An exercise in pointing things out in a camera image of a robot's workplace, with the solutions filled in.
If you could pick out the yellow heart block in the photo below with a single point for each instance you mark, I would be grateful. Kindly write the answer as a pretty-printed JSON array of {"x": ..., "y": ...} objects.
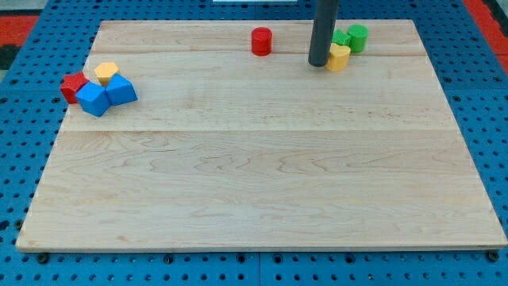
[{"x": 338, "y": 57}]

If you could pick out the light wooden board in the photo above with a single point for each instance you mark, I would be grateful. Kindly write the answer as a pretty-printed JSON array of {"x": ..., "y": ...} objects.
[{"x": 225, "y": 151}]

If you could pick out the red cylinder block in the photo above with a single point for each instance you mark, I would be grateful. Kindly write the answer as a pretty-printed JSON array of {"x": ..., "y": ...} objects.
[{"x": 261, "y": 41}]

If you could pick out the blue cube block right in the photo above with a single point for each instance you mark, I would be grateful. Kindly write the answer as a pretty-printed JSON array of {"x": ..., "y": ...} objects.
[{"x": 120, "y": 90}]

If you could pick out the blue cube block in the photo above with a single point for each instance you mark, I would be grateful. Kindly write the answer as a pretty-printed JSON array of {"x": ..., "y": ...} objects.
[
  {"x": 120, "y": 90},
  {"x": 93, "y": 99}
]

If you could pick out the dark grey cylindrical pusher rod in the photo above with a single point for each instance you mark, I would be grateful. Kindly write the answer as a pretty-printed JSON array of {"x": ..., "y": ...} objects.
[{"x": 322, "y": 32}]

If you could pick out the green cylinder block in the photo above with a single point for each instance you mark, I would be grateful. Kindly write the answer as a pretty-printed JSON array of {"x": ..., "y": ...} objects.
[{"x": 358, "y": 37}]

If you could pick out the yellow hexagon block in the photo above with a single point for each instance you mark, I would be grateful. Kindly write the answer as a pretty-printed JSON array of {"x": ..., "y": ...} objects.
[{"x": 105, "y": 71}]

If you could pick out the blue cube block left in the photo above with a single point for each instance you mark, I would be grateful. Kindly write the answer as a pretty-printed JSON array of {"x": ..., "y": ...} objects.
[{"x": 93, "y": 99}]

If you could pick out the red star block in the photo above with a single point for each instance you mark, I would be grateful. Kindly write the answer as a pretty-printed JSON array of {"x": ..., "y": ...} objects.
[{"x": 71, "y": 85}]

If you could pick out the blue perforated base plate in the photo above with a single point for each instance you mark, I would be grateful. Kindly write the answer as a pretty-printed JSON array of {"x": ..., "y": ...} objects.
[{"x": 32, "y": 109}]

